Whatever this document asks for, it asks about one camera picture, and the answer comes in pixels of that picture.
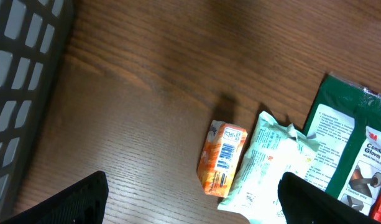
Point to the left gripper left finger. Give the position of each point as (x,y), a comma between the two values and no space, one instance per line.
(82,203)

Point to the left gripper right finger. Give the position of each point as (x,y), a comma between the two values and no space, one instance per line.
(303,203)

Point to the light green wipes pack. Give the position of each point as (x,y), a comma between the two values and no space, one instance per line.
(273,151)

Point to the orange tissue pack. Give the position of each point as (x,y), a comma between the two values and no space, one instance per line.
(220,157)

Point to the grey plastic mesh basket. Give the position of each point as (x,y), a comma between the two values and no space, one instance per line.
(32,36)

